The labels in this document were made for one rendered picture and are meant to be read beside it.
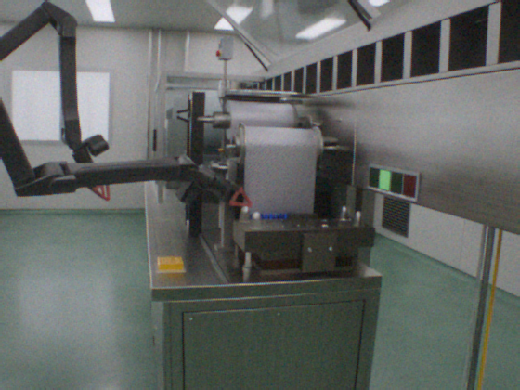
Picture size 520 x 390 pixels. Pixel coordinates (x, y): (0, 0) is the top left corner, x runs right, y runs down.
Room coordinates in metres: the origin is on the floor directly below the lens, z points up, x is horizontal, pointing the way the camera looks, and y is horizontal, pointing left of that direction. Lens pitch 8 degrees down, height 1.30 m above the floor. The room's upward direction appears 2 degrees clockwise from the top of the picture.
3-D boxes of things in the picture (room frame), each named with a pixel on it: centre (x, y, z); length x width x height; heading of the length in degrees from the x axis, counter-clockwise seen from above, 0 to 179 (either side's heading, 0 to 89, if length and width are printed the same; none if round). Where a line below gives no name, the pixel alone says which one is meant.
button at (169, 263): (1.23, 0.26, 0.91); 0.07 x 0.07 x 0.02; 15
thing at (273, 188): (1.42, -0.06, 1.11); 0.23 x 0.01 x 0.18; 105
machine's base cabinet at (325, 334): (2.37, 0.28, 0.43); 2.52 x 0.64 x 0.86; 15
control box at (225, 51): (1.98, 0.19, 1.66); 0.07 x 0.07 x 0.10; 23
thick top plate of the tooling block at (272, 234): (1.32, -0.13, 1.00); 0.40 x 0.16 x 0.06; 105
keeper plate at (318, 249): (1.23, -0.17, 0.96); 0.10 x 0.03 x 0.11; 105
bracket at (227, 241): (1.47, 0.12, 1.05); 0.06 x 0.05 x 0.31; 105
